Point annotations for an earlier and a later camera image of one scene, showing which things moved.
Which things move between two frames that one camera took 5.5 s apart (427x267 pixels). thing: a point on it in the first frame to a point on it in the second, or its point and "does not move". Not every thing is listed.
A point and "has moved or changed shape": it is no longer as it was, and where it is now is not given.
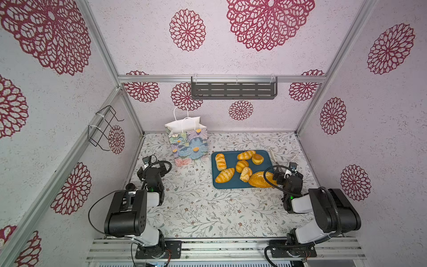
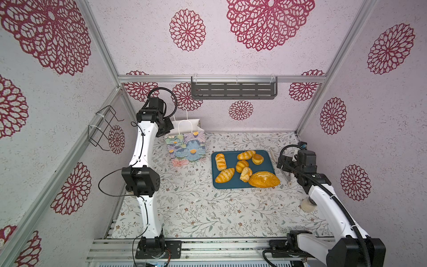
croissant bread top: x=246 y=155 does not move
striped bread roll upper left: x=221 y=161 does not move
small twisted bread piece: x=246 y=174 does not move
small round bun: x=257 y=159 does not move
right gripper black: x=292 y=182 to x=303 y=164
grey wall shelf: x=234 y=88 does not move
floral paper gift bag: x=188 y=139 has moved or changed shape
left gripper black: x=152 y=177 to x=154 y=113
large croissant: x=258 y=179 does not move
